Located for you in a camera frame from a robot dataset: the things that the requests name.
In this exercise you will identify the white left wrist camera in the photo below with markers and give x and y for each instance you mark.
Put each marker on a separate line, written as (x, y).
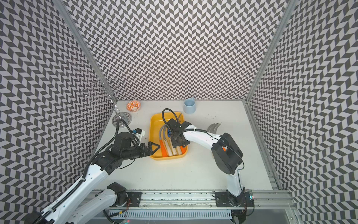
(139, 132)

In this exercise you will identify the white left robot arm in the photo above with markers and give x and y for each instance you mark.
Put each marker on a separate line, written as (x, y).
(67, 209)

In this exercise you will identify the orange patterned small dish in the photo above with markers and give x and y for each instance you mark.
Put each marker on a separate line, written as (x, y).
(133, 106)

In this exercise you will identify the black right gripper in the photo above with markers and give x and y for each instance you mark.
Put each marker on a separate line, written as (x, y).
(175, 143)

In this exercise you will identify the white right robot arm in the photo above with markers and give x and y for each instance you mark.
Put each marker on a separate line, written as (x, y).
(225, 151)

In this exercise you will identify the aluminium corner frame post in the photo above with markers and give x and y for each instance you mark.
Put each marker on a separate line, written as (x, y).
(272, 47)

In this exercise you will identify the left aluminium corner post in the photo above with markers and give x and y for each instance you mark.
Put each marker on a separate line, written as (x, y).
(60, 6)

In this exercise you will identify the yellow plastic storage tray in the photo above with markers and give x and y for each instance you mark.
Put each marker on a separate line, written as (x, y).
(156, 123)

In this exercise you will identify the sickle with wooden handle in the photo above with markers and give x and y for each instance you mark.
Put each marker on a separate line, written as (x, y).
(166, 140)
(178, 149)
(213, 128)

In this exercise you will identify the light blue ceramic mug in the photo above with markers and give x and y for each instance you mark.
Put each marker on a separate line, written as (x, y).
(189, 106)

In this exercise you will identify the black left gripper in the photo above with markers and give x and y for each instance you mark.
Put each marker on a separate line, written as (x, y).
(147, 154)

